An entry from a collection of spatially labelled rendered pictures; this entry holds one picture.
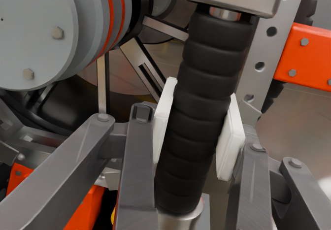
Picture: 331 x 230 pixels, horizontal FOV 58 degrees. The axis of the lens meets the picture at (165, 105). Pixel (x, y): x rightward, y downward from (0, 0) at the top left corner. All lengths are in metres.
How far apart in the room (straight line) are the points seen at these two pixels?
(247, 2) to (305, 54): 0.25
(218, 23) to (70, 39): 0.14
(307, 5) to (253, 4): 0.33
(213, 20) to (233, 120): 0.06
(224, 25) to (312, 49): 0.26
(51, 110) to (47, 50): 0.36
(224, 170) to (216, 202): 1.32
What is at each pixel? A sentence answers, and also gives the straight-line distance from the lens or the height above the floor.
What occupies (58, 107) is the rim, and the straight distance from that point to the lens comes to 0.64.
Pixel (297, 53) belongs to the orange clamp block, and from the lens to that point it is 0.41.
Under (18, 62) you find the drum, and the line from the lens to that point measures 0.29.
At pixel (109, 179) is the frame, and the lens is 0.50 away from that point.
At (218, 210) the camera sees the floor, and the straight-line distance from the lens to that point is 1.45.
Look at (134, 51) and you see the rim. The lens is 0.51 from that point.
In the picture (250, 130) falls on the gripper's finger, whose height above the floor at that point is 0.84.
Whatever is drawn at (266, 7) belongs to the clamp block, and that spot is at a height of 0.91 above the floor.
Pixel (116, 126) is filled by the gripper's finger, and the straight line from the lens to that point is 0.15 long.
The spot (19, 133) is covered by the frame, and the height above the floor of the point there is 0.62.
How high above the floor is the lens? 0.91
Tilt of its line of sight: 23 degrees down
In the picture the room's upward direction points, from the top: 12 degrees clockwise
